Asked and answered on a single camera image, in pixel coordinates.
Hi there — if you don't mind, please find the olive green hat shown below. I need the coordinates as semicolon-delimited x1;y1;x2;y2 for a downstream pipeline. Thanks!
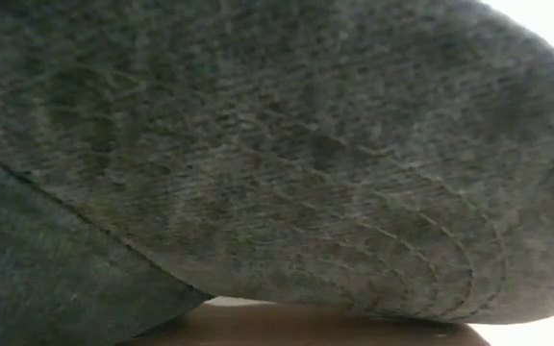
0;0;554;346

